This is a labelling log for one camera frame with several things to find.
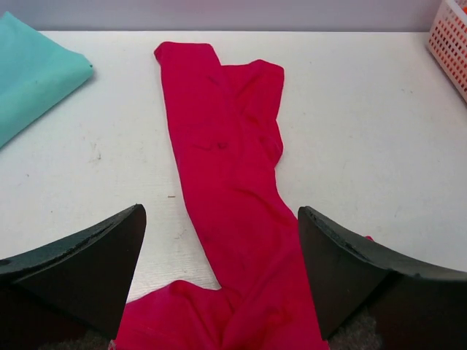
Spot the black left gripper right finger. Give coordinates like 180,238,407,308
298,206,466,339

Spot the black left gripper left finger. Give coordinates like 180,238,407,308
1,204,147,339

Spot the red t shirt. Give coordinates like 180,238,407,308
116,42,328,349

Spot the folded teal t shirt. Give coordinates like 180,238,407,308
1,12,93,146

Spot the white plastic basket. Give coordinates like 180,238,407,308
427,0,467,101

